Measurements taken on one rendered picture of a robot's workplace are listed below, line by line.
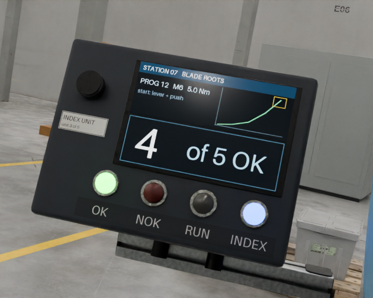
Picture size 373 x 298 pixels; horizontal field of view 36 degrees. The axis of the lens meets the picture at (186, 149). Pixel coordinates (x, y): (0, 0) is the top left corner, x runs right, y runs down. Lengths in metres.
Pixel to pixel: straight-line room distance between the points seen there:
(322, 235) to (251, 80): 3.26
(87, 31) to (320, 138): 3.54
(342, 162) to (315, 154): 0.38
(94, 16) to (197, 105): 6.20
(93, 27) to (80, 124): 6.17
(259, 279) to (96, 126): 0.24
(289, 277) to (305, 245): 3.22
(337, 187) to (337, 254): 4.44
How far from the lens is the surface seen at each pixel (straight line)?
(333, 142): 8.21
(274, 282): 0.64
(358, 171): 8.17
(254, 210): 0.55
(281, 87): 0.58
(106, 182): 0.58
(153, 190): 0.56
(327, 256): 3.86
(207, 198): 0.56
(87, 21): 6.80
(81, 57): 0.62
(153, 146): 0.58
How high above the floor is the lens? 1.23
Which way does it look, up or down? 7 degrees down
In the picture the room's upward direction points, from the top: 10 degrees clockwise
